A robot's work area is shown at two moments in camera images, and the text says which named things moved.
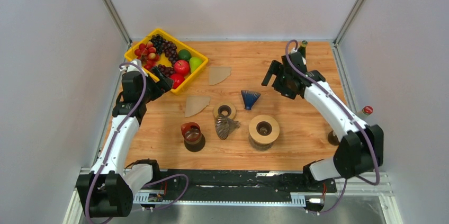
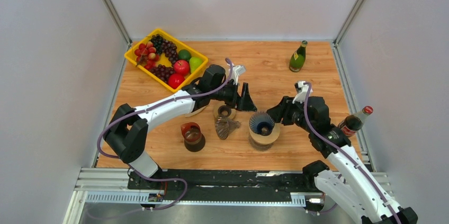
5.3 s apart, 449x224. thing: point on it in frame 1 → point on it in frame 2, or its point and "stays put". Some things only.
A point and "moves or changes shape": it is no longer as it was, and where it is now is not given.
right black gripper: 274,70 → 277,113
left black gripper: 160,87 → 244,102
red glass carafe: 194,140 stays put
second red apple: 178,78 stays put
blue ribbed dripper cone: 249,97 moves or changes shape
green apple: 195,62 stays put
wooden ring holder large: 263,130 stays put
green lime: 184,54 stays put
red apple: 181,66 stays put
